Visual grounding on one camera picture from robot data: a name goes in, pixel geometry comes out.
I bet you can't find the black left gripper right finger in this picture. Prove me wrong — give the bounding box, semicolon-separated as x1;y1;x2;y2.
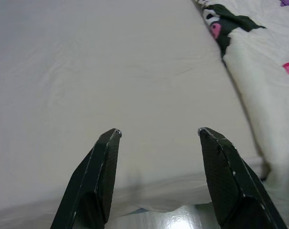
197;127;289;229

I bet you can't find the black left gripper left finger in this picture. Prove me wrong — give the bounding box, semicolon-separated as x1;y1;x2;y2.
50;128;123;229

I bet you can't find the cream cartoon print quilt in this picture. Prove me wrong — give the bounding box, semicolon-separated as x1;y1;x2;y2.
191;0;289;205

